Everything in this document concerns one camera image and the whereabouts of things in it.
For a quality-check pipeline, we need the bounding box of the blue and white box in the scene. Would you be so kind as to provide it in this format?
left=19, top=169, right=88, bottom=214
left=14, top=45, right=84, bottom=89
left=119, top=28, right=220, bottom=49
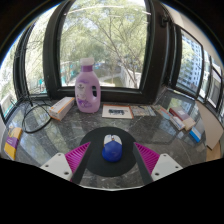
left=189, top=126, right=204, bottom=144

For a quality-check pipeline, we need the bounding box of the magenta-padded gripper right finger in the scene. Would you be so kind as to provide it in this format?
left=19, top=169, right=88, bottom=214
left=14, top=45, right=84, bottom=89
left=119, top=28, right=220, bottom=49
left=132, top=142, right=184, bottom=186

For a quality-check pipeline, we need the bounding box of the black cable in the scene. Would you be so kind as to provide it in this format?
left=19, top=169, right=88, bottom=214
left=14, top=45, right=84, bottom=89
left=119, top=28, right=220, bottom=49
left=21, top=99, right=53, bottom=134

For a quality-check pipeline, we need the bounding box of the round black mouse pad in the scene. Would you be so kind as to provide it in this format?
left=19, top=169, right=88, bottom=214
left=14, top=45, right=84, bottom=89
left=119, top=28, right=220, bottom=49
left=79, top=126, right=138, bottom=178

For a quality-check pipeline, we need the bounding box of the printed paper leaflet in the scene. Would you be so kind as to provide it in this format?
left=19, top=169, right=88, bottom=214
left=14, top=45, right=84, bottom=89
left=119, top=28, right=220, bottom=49
left=130, top=105, right=157, bottom=117

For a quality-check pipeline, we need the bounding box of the tan book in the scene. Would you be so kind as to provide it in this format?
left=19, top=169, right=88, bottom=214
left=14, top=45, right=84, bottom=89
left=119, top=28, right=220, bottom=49
left=179, top=116, right=197, bottom=132

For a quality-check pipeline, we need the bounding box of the teal-edged flat book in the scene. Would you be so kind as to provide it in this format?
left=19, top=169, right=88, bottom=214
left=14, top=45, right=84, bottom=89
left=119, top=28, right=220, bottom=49
left=152, top=104, right=174, bottom=120

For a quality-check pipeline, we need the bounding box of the blue and white computer mouse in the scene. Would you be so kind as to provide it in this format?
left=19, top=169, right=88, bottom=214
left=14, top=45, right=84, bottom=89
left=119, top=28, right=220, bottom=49
left=101, top=133, right=124, bottom=163

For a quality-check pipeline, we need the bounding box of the white book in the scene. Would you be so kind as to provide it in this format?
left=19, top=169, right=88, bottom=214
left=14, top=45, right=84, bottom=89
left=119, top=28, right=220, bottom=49
left=169, top=115, right=186, bottom=132

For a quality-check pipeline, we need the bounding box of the red book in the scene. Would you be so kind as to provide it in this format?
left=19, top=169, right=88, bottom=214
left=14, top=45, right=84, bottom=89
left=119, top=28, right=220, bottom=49
left=168, top=106, right=191, bottom=122

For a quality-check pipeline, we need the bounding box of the white and orange carton box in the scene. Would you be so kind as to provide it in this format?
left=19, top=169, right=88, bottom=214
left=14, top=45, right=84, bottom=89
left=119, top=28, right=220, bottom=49
left=48, top=96, right=76, bottom=122

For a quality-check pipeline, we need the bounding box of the purple detergent bottle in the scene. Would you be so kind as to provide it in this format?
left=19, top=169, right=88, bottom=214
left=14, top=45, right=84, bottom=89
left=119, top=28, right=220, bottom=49
left=74, top=57, right=102, bottom=114

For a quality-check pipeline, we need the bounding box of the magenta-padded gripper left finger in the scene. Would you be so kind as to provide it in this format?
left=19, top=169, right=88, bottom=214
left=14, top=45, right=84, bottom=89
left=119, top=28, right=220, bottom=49
left=39, top=142, right=94, bottom=185

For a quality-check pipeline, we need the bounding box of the white card with orange border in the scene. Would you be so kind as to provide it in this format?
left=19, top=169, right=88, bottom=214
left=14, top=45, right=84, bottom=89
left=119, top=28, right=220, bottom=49
left=101, top=104, right=134, bottom=120

